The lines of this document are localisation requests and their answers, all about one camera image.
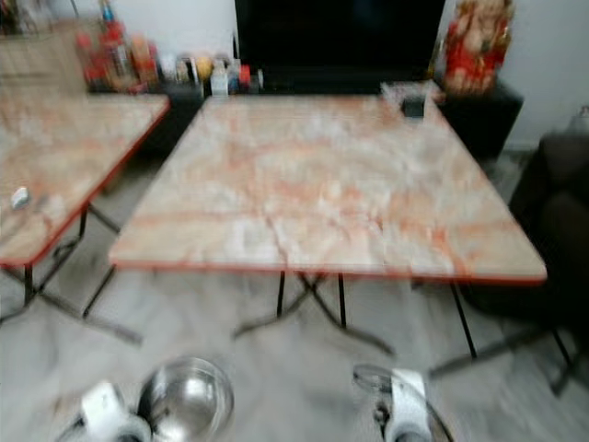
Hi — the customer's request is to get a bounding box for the small white bottle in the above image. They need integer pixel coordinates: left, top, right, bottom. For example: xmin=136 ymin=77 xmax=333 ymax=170
xmin=210 ymin=63 xmax=231 ymax=98

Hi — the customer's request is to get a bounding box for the black flat television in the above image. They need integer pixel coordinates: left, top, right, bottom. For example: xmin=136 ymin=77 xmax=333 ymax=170
xmin=234 ymin=0 xmax=448 ymax=89

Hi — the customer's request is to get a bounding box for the yellow round jar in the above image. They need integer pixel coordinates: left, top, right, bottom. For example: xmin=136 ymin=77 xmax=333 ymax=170
xmin=192 ymin=55 xmax=215 ymax=84

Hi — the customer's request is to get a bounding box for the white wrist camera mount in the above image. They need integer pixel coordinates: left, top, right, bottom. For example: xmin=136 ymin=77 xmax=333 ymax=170
xmin=80 ymin=381 xmax=150 ymax=442
xmin=387 ymin=368 xmax=433 ymax=442

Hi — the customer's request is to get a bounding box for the red gold deity statue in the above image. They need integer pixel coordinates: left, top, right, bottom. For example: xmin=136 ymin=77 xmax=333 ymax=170
xmin=443 ymin=0 xmax=515 ymax=97

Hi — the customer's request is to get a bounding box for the tall red bottle blue cap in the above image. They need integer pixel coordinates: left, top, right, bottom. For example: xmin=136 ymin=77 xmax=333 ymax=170
xmin=99 ymin=0 xmax=133 ymax=88

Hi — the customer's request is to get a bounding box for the round stainless steel bowl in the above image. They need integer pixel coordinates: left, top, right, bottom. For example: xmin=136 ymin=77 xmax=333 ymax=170
xmin=138 ymin=356 xmax=235 ymax=442

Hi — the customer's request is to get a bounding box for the marble folding table red rim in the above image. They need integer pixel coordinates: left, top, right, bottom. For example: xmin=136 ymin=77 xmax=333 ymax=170
xmin=0 ymin=92 xmax=172 ymax=347

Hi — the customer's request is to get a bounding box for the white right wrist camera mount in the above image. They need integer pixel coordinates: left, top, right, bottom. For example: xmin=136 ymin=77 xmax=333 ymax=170
xmin=387 ymin=368 xmax=433 ymax=442

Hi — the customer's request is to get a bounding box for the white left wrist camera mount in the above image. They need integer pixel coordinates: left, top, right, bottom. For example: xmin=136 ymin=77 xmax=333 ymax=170
xmin=80 ymin=381 xmax=150 ymax=442

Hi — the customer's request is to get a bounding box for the large marble folding table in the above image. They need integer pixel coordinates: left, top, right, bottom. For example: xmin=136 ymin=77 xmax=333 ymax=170
xmin=108 ymin=90 xmax=549 ymax=362

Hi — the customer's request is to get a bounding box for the light wooden sideboard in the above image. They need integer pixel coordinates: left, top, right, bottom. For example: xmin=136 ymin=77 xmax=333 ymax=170
xmin=0 ymin=23 xmax=98 ymax=95

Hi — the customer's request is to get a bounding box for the black sofa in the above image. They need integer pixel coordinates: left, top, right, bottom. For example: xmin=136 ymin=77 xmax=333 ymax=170
xmin=460 ymin=129 xmax=589 ymax=319

